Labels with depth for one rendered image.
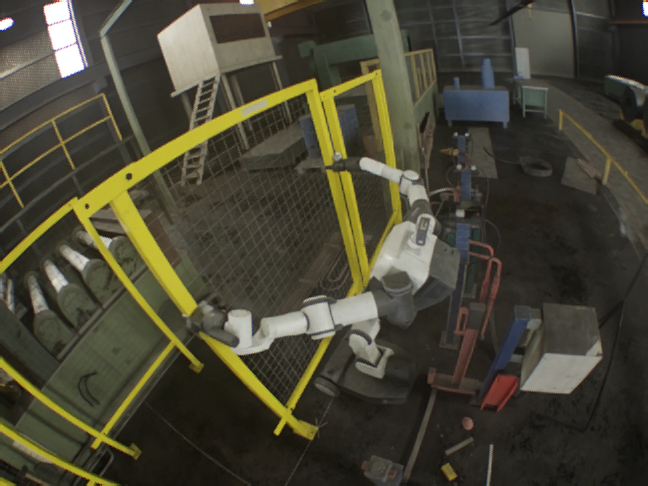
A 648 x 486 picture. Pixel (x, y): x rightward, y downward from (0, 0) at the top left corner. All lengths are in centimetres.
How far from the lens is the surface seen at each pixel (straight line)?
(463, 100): 729
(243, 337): 82
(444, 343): 238
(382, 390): 202
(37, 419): 301
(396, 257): 101
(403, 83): 286
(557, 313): 148
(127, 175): 81
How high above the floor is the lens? 202
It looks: 35 degrees down
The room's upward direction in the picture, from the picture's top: 16 degrees counter-clockwise
